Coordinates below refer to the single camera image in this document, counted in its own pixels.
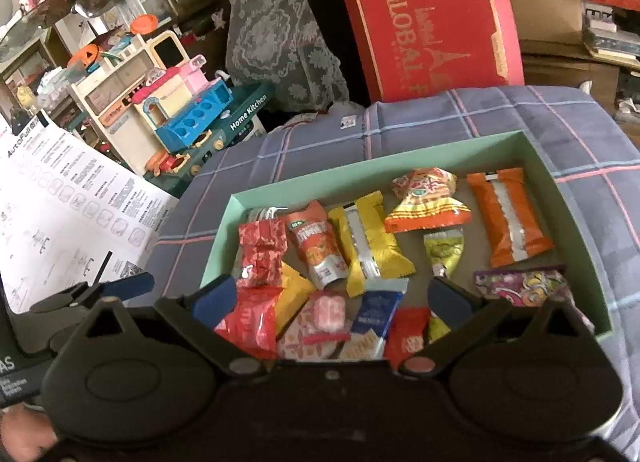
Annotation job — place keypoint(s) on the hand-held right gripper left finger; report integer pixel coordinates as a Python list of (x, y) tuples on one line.
[(215, 299)]

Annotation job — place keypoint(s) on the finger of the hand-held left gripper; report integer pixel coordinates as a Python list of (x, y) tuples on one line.
[(132, 284)]

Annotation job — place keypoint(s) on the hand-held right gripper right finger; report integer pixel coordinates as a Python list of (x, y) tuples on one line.
[(450, 304)]

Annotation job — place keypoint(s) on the red floral packet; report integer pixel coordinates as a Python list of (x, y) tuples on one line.
[(250, 322)]

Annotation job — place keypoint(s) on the plain red snack packet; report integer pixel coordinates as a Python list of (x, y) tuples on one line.
[(407, 337)]

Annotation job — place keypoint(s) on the green snack packet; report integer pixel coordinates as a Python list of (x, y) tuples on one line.
[(445, 247)]

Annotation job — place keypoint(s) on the red white patterned packet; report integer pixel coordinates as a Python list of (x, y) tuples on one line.
[(260, 252)]

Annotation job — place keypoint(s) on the purple patterned snack packet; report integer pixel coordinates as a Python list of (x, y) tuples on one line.
[(520, 284)]

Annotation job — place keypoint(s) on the blue snack packet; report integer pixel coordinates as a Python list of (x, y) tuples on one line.
[(375, 314)]

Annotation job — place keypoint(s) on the small yellow snack packet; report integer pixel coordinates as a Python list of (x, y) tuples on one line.
[(295, 292)]

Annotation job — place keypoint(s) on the long yellow snack packet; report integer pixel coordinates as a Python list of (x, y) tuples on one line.
[(385, 252)]

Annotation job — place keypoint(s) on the pink white patterned packet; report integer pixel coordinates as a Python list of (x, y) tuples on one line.
[(312, 337)]

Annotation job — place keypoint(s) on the mint green cardboard box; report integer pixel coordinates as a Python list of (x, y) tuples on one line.
[(570, 222)]

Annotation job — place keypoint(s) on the person's left hand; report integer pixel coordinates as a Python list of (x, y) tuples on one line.
[(22, 434)]

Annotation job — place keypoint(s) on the long orange snack packet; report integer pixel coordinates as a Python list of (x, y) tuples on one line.
[(492, 232)]

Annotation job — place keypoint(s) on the clear cracker packet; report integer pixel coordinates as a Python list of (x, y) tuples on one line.
[(262, 216)]

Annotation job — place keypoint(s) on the white instruction sheet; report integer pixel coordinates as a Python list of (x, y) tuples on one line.
[(75, 202)]

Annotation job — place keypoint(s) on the orange triangular snack packet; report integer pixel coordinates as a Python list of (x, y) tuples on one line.
[(425, 202)]

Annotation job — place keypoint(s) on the orange-red snack packet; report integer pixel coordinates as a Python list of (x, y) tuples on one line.
[(315, 247)]

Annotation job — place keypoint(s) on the pink blue toy house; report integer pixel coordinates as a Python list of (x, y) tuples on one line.
[(185, 112)]

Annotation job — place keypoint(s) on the beige toy kitchen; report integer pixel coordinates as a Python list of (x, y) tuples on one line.
[(110, 97)]

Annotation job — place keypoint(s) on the toy kitchen set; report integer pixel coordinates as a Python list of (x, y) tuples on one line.
[(240, 112)]

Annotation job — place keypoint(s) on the small white wrapper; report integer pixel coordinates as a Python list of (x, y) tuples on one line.
[(348, 121)]

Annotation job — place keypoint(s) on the grey lace cloth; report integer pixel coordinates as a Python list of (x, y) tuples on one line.
[(285, 42)]

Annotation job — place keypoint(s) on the large red gift box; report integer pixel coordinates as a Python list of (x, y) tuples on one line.
[(425, 17)]

